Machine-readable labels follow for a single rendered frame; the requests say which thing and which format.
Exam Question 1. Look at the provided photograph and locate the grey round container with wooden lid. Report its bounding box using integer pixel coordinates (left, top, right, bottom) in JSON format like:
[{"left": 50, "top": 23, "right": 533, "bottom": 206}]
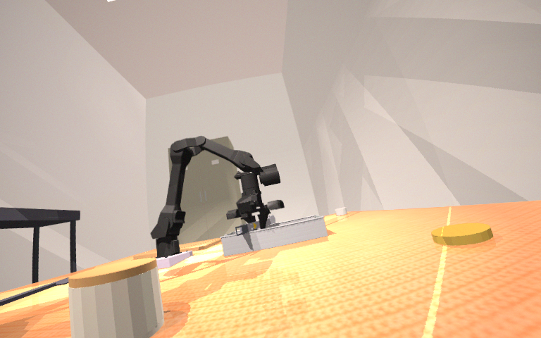
[{"left": 68, "top": 258, "right": 164, "bottom": 338}]

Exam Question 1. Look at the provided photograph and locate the light wooden board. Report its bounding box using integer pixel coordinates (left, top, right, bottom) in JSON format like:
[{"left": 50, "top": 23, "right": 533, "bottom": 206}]
[{"left": 134, "top": 238, "right": 221, "bottom": 259}]

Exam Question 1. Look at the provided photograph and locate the yellow flat disc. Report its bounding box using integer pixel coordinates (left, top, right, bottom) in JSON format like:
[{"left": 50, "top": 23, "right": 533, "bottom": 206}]
[{"left": 431, "top": 223, "right": 493, "bottom": 246}]

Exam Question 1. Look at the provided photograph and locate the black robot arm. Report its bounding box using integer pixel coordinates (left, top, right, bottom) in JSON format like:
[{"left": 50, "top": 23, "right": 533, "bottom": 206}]
[{"left": 150, "top": 136, "right": 280, "bottom": 258}]

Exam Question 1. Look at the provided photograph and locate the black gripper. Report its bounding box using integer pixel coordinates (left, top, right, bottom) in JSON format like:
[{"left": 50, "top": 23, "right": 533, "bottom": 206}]
[{"left": 226, "top": 187, "right": 285, "bottom": 230}]

